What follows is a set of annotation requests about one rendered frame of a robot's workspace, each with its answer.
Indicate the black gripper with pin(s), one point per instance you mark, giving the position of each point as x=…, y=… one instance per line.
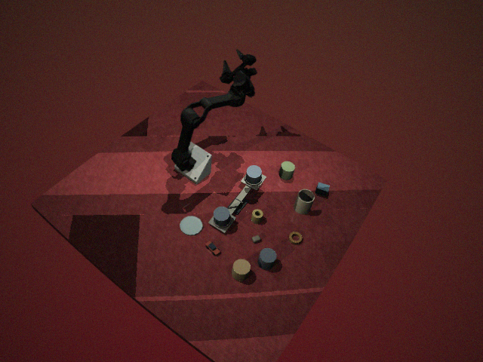
x=227, y=76

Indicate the tan ring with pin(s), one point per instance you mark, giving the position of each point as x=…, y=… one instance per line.
x=298, y=235

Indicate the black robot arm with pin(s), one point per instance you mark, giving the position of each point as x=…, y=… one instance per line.
x=190, y=120

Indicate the tan cylinder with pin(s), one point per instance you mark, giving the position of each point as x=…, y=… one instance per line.
x=241, y=269

